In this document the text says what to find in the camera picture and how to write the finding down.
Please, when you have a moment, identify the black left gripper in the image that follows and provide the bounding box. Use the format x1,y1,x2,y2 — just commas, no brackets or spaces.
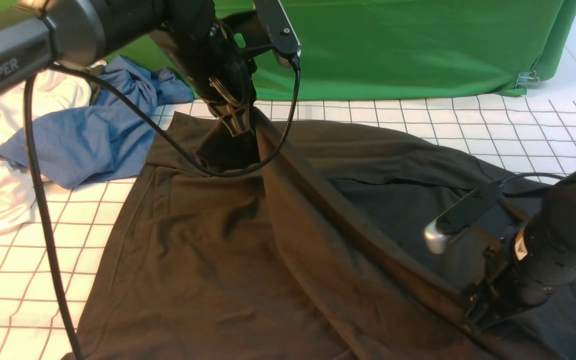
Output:
150,10,274,138

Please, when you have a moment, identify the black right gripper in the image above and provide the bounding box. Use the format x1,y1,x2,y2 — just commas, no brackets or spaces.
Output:
461,227,544,331

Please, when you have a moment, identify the dark gray long-sleeved shirt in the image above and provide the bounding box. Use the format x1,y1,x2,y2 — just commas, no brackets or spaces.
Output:
77,121,576,360

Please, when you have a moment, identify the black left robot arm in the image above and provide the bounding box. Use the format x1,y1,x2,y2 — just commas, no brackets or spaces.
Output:
0,0,301,137

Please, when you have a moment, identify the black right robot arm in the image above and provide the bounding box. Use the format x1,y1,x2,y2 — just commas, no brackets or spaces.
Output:
462,171,576,332

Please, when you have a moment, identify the blue shirt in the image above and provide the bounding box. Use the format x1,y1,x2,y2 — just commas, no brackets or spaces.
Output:
0,55,195,190

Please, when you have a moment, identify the white shirt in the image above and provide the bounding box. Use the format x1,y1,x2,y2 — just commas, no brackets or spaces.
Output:
0,79,101,232

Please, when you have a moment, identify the green backdrop cloth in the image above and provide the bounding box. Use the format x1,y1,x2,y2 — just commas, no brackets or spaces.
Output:
0,0,576,102

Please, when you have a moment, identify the metal binder clip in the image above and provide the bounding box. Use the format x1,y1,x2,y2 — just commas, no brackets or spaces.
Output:
514,70,541,89

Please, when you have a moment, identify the black left camera cable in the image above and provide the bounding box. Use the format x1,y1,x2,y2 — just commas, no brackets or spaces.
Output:
23,55,302,360

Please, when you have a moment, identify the black camera cable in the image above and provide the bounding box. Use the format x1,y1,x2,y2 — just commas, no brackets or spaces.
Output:
23,55,302,360
488,171,569,201

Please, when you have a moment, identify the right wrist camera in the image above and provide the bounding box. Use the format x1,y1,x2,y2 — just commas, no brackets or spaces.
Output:
423,180,503,255

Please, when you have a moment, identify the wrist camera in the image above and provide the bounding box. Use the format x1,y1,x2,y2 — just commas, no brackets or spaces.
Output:
253,0,302,69
423,180,503,255

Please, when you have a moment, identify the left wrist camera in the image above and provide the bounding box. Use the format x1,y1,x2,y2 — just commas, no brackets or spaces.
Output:
253,0,302,69

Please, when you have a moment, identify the black right camera cable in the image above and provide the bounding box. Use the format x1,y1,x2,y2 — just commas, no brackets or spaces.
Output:
488,171,569,201

